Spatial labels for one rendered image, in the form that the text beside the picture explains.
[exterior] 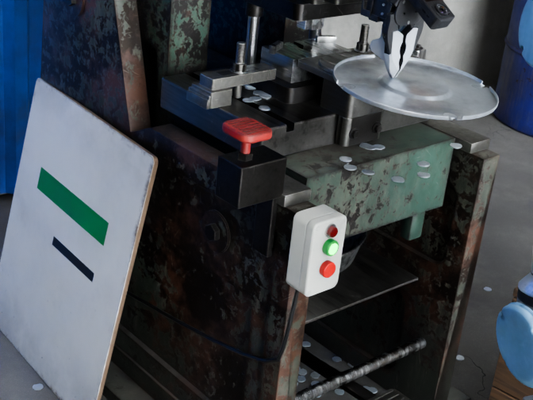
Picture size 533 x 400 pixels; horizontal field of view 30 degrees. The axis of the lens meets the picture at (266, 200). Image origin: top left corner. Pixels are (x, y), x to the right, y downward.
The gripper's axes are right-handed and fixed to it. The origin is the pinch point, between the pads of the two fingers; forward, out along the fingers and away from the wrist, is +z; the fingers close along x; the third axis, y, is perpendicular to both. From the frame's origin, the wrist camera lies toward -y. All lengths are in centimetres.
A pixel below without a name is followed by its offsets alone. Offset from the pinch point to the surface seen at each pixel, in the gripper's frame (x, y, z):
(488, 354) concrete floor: -53, 2, 81
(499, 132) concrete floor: -182, 98, 82
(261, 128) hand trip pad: 32.0, -1.8, 4.0
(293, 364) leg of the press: 24, -7, 48
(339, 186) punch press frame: 11.7, -0.8, 19.0
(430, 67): -12.5, 2.8, 2.0
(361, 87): 8.4, 0.2, 1.7
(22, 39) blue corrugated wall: 2, 132, 32
